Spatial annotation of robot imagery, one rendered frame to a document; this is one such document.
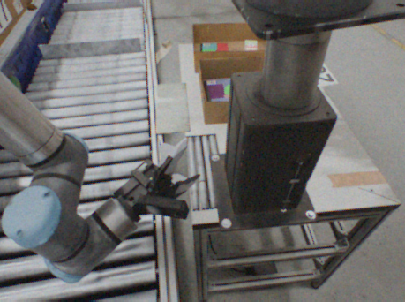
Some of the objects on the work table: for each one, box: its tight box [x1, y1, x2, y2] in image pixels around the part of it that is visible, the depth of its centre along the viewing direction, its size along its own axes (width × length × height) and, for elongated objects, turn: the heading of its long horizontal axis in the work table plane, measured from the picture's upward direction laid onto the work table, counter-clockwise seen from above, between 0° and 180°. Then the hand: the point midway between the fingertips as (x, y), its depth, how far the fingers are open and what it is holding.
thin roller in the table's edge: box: [202, 136, 217, 209], centre depth 85 cm, size 2×28×2 cm, turn 6°
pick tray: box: [199, 57, 265, 125], centre depth 105 cm, size 28×38×10 cm
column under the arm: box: [209, 71, 337, 232], centre depth 68 cm, size 26×26×33 cm
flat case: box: [203, 79, 230, 102], centre depth 106 cm, size 14×19×2 cm
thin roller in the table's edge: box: [194, 137, 209, 210], centre depth 85 cm, size 2×28×2 cm, turn 6°
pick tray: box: [192, 22, 266, 73], centre depth 128 cm, size 28×38×10 cm
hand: (197, 158), depth 67 cm, fingers open, 14 cm apart
